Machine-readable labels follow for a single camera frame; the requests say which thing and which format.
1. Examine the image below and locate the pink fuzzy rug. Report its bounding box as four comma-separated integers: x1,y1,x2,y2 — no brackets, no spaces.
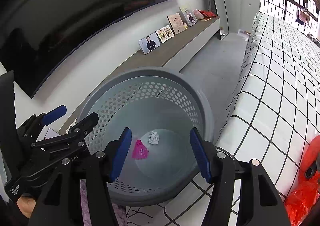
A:
80,179,127,226

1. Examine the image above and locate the grey perforated trash basket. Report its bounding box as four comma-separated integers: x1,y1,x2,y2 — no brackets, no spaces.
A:
77,67,214,206

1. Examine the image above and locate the black wall television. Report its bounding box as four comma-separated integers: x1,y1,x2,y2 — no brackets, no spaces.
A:
1,0,167,97

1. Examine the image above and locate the photo frame of man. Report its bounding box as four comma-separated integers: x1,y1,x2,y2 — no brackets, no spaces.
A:
138,33,161,55

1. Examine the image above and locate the tall child photo frame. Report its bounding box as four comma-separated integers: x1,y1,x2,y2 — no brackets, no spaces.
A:
179,6,197,27

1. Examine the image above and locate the red folded cloth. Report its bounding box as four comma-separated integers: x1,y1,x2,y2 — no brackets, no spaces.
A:
199,10,217,21

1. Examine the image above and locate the white black-grid tablecloth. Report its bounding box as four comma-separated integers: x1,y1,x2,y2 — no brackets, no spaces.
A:
182,13,319,201

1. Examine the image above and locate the scalloped white photo frame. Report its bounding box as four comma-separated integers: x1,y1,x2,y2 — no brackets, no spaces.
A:
156,24,175,43

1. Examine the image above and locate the pink plastic mesh cone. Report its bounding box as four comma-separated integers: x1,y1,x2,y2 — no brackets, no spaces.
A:
132,139,149,160

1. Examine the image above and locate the dark grey cloth strip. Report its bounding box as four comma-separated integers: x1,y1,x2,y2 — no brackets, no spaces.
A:
305,154,320,179

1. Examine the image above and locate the pink portrait photo frame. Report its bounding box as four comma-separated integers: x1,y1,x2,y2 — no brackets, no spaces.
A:
167,13,185,35

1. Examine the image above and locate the red plastic bag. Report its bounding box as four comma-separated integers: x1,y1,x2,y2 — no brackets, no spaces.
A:
284,136,319,225

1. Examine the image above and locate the white paper ball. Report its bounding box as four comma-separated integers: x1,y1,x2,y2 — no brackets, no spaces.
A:
148,131,159,145

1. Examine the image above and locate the person's hand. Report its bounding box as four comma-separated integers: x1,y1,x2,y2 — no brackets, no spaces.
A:
16,196,36,218

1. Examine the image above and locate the pink plush toy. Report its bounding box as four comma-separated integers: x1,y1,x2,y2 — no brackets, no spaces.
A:
193,9,204,20

